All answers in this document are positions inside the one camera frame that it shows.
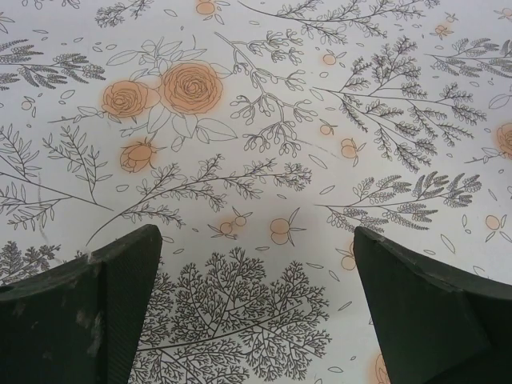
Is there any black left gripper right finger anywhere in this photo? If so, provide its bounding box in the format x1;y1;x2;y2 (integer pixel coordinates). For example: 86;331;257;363
353;226;512;384

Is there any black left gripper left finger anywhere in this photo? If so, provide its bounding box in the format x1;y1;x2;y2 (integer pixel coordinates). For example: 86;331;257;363
0;223;163;384

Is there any floral patterned table cover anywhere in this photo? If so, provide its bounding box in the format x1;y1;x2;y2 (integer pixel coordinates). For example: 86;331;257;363
0;0;512;384

